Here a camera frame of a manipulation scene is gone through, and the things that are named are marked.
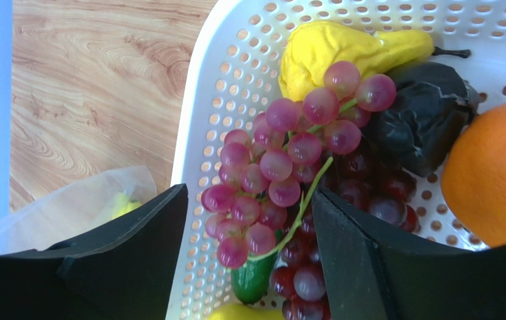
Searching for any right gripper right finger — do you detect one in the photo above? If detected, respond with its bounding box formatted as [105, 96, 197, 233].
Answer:
[312, 188, 506, 319]

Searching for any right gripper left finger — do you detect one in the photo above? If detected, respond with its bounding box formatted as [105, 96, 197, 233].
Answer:
[0, 184, 188, 319]

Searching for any yellow banana bunch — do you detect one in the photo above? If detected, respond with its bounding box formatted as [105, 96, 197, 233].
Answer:
[111, 193, 142, 220]

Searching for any clear zip top bag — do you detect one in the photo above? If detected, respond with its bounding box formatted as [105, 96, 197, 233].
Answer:
[0, 165, 157, 255]

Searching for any red grape bunch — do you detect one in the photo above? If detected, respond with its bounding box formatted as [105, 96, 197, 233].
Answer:
[201, 61, 396, 269]

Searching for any yellow pear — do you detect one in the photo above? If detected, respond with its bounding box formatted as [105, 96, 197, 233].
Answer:
[278, 21, 471, 101]

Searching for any dark purple grape bunch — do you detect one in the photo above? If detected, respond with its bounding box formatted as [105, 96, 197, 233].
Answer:
[269, 142, 419, 319]

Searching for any green cucumber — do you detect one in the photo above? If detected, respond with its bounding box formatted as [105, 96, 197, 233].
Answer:
[231, 252, 279, 305]

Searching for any yellow lemon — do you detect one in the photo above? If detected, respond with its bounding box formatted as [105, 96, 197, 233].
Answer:
[207, 303, 284, 320]

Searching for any orange fruit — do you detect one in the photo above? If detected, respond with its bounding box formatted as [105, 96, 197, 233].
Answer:
[441, 103, 506, 247]

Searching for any dark black fruit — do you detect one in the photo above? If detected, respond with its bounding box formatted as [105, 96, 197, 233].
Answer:
[363, 61, 481, 177]

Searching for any white plastic basket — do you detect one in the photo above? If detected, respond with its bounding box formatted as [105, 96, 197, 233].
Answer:
[166, 1, 506, 319]

